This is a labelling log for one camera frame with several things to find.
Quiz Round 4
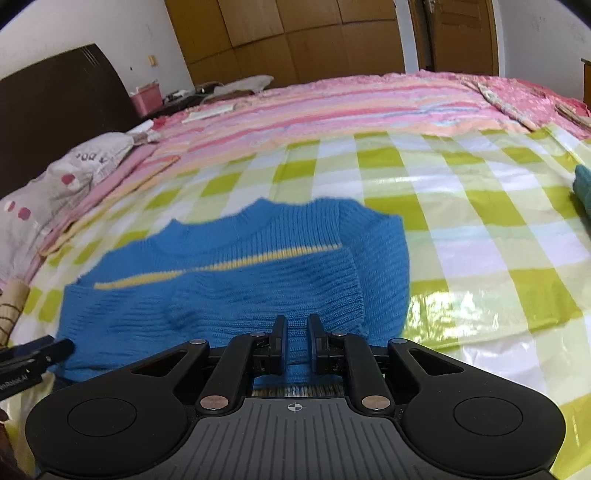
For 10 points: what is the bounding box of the grey pillow with pink dots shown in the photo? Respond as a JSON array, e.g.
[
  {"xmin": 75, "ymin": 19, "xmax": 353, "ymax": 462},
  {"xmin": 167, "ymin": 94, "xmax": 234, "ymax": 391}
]
[{"xmin": 1, "ymin": 132, "xmax": 135, "ymax": 282}]

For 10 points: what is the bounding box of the grey cloth on nightstand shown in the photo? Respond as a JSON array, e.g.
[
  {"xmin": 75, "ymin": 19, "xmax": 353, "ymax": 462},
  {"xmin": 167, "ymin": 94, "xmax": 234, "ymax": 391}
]
[{"xmin": 205, "ymin": 75, "xmax": 274, "ymax": 100}]

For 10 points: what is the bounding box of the wooden wardrobe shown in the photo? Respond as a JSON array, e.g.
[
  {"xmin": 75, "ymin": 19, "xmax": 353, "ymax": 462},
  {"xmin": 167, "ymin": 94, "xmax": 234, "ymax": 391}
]
[{"xmin": 165, "ymin": 0, "xmax": 405, "ymax": 87}]

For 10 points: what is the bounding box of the dark wooden headboard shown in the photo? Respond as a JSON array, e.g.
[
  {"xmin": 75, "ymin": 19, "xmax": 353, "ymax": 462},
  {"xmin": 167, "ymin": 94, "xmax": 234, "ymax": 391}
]
[{"xmin": 0, "ymin": 44, "xmax": 140, "ymax": 196}]

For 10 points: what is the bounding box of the wooden side cabinet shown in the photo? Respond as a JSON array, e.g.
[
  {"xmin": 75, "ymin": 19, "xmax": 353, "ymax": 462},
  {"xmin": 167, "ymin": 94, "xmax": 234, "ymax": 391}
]
[{"xmin": 581, "ymin": 58, "xmax": 591, "ymax": 107}]

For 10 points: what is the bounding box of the teal folded garment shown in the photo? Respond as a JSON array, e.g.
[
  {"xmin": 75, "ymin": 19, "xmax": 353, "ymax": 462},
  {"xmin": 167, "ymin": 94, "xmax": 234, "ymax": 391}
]
[{"xmin": 573, "ymin": 164, "xmax": 591, "ymax": 217}]

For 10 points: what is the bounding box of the wooden door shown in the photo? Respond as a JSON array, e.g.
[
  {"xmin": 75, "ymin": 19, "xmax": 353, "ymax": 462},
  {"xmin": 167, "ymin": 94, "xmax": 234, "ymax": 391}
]
[{"xmin": 409, "ymin": 0, "xmax": 499, "ymax": 76}]

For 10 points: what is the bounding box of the white paper on bed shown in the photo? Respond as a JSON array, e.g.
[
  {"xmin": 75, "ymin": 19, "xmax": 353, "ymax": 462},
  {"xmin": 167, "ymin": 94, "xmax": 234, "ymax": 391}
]
[{"xmin": 182, "ymin": 104, "xmax": 235, "ymax": 124}]

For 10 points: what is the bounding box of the pink plastic bin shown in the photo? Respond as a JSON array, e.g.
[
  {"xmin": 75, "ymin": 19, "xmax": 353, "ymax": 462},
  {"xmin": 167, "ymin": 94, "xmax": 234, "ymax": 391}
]
[{"xmin": 129, "ymin": 81, "xmax": 163, "ymax": 117}]

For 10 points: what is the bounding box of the pink striped bed cover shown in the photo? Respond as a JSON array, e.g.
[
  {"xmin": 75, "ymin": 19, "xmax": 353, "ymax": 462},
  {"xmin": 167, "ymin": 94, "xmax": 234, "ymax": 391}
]
[{"xmin": 17, "ymin": 71, "xmax": 590, "ymax": 281}]

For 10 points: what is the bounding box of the beige brown striped pillow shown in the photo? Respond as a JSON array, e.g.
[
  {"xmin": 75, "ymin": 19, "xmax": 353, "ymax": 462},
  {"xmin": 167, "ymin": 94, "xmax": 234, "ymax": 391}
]
[{"xmin": 0, "ymin": 279, "xmax": 30, "ymax": 348}]

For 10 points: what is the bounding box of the blue striped knit sweater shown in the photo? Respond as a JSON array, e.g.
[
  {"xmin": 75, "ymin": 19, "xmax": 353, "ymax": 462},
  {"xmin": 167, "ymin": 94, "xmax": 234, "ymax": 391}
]
[{"xmin": 56, "ymin": 198, "xmax": 410, "ymax": 384}]

